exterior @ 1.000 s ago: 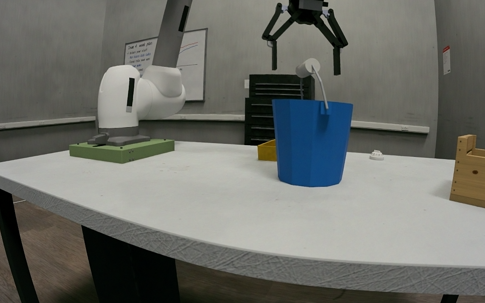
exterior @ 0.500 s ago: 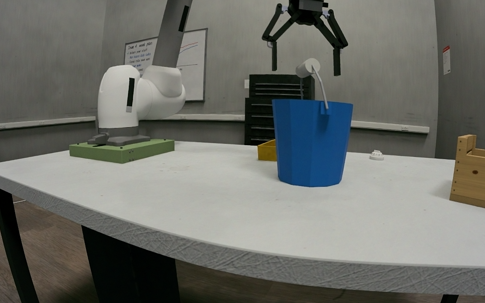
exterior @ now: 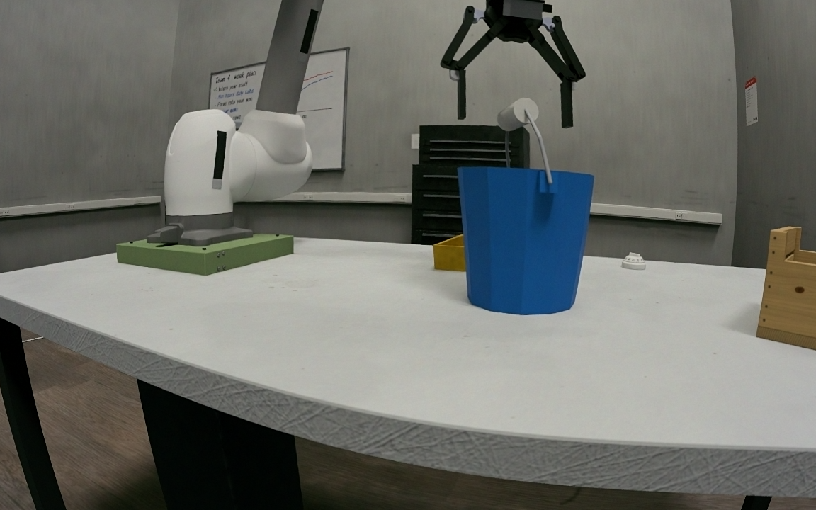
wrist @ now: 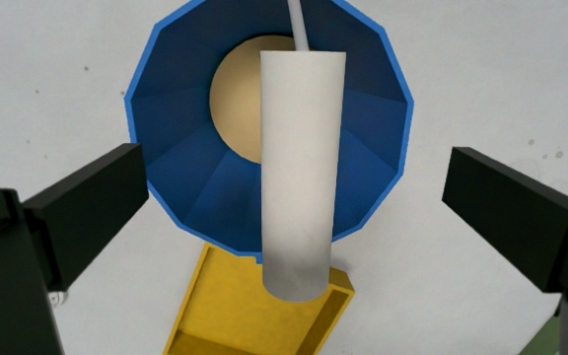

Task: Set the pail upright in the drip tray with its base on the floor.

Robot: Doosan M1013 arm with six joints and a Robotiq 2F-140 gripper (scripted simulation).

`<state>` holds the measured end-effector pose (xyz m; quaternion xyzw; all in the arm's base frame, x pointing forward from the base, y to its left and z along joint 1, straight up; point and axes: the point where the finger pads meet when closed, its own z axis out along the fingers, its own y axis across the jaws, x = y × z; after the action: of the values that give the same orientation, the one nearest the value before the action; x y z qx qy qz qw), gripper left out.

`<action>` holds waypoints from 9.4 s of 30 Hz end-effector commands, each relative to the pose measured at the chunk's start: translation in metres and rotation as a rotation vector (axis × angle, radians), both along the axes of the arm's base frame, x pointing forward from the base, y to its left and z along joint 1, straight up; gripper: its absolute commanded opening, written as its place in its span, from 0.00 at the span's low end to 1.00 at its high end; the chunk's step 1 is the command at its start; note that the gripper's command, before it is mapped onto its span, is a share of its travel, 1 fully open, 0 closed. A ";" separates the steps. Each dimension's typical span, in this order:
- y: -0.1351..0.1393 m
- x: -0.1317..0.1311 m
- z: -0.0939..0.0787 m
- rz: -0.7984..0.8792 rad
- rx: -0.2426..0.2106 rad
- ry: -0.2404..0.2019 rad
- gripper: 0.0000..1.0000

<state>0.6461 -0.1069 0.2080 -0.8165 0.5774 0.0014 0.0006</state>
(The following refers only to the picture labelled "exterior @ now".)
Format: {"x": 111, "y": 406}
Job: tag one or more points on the white kitchen timer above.
{"x": 634, "y": 262}

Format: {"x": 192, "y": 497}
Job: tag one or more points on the blue bucket with wire handle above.
{"x": 524, "y": 239}

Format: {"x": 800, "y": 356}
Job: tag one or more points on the wooden crate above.
{"x": 788, "y": 306}

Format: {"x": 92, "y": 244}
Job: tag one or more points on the yellow shallow tray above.
{"x": 449, "y": 255}

